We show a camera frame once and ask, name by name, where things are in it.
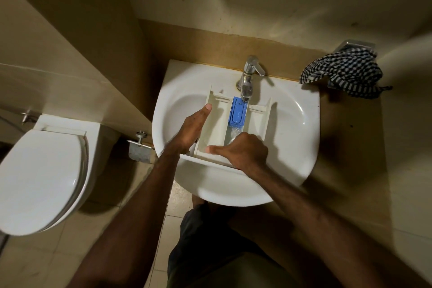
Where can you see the person's left forearm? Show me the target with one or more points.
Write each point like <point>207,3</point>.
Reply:
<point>128,230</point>

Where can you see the chrome toilet paper holder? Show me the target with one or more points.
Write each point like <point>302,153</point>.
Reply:
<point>138,152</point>

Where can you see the black white checkered cloth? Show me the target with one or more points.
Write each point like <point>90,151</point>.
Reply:
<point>347,68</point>

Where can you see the white toilet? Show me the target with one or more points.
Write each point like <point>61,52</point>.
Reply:
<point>40,176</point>

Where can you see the person's dark shorts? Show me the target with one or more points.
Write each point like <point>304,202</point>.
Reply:
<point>209,247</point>

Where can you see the chrome soap dish holder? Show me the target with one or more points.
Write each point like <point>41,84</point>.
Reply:
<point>354,44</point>

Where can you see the chrome sink faucet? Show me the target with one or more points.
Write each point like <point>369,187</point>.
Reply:
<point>248,78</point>

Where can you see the person's right hand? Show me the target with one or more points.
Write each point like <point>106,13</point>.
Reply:
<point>243,152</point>

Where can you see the person's right forearm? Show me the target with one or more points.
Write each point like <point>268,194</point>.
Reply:
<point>330,230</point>

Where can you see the white ceramic sink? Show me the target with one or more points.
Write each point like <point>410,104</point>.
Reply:
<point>293,122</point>

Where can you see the white detergent drawer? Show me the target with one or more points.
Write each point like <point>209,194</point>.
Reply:
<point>212,129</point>

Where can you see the person's left hand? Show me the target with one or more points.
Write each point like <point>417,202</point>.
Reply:
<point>189,132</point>

